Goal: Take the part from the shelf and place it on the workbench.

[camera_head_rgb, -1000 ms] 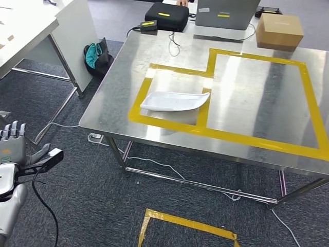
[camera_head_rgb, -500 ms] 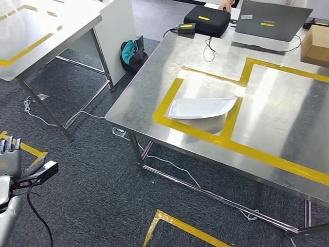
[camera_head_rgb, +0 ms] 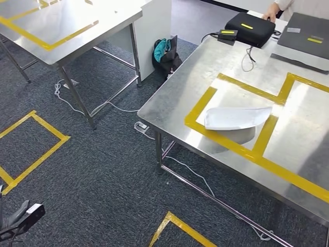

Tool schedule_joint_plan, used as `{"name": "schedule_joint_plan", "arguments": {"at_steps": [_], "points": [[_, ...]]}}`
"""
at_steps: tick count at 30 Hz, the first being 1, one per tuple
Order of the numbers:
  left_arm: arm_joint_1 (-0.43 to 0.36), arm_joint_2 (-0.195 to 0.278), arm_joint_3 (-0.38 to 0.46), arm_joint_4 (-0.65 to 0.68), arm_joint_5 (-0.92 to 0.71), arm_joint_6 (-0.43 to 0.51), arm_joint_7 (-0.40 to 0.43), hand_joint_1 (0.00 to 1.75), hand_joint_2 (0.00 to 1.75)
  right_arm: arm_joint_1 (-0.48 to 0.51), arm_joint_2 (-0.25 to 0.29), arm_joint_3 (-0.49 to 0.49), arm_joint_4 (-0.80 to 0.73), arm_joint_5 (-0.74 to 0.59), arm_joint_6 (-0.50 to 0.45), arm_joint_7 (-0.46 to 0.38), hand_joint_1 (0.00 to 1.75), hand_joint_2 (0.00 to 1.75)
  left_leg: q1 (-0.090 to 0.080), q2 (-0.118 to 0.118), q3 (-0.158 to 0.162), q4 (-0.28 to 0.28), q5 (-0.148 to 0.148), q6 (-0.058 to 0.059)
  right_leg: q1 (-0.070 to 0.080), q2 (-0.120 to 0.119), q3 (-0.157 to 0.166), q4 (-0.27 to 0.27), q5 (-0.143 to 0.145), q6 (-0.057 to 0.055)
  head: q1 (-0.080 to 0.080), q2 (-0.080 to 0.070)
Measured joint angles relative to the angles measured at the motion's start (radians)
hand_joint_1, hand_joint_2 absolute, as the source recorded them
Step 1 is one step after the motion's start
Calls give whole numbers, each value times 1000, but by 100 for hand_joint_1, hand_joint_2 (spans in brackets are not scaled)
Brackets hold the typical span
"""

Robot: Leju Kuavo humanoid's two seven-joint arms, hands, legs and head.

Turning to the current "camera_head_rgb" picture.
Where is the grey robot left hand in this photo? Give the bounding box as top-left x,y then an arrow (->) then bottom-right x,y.
0,200 -> 30,231

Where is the white plastic car panel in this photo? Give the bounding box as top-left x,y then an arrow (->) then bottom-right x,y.
204,106 -> 273,146

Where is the steel workbench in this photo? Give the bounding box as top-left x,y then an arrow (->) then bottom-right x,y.
137,12 -> 329,247
0,0 -> 143,131

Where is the grey power strip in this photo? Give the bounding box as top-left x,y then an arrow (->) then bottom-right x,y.
134,121 -> 149,134

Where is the yellow tape square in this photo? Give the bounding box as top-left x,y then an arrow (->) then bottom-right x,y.
148,211 -> 217,247

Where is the black teal backpack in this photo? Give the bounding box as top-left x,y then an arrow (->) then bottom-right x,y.
152,35 -> 183,81

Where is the white cabinet panel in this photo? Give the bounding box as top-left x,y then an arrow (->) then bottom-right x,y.
134,0 -> 172,82

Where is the black power adapter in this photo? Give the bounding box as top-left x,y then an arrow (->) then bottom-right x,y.
217,29 -> 238,46

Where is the black zip case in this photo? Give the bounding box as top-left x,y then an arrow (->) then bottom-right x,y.
225,12 -> 276,48

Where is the grey laptop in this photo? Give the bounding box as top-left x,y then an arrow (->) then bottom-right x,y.
270,12 -> 329,75

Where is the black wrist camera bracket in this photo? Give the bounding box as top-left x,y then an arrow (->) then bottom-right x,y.
0,218 -> 29,243

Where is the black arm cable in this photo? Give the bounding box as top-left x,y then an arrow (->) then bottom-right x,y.
8,227 -> 25,247

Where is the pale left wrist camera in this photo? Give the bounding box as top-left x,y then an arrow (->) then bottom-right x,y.
23,203 -> 46,227

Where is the long white cable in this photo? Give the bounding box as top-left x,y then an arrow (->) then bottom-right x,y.
54,79 -> 140,117

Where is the thin black cable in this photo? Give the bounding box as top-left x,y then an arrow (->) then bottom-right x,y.
241,46 -> 257,73

